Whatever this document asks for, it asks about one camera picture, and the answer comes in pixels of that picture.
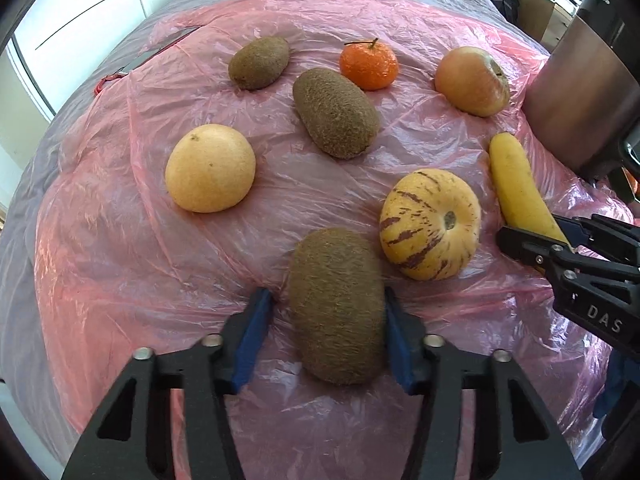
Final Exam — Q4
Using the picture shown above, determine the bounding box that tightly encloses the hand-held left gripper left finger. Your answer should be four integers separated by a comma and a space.
62, 287, 273, 480

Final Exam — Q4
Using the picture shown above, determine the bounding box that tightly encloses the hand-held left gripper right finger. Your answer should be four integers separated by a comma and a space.
384, 286, 585, 480

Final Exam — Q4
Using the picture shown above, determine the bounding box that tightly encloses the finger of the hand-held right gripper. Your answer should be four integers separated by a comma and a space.
495, 226, 640, 286
552, 214, 640, 263

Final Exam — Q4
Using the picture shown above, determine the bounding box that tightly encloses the yellow banana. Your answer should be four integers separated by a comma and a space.
488, 132, 573, 273

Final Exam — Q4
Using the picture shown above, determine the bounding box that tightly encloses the brown kiwi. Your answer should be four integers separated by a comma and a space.
287, 227, 387, 386
228, 36, 291, 91
292, 67, 380, 160

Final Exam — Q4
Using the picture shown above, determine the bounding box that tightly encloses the yellow striped melon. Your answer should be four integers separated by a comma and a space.
379, 169, 482, 281

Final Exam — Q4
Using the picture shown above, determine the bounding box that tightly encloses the red-yellow apple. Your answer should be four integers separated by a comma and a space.
434, 46, 511, 117

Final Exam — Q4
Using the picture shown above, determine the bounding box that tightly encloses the yellow orange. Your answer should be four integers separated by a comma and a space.
165, 124, 257, 213

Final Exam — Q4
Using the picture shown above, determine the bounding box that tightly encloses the orange mandarin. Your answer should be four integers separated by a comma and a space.
340, 37, 400, 92

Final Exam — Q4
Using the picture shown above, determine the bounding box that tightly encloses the blue patterned clothing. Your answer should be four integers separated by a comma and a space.
594, 350, 640, 441

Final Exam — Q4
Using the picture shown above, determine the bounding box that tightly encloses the pink plastic sheet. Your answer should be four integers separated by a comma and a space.
35, 0, 636, 480

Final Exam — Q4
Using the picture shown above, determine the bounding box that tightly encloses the grey bed sheet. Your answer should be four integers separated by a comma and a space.
0, 0, 616, 480

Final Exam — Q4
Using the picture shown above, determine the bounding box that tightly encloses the wooden dresser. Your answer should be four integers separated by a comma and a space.
517, 0, 573, 51

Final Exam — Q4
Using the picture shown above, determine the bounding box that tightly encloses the white wardrobe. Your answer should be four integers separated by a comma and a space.
15, 0, 211, 121

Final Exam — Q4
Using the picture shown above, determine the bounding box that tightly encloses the red string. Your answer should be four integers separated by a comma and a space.
94, 74, 123, 96

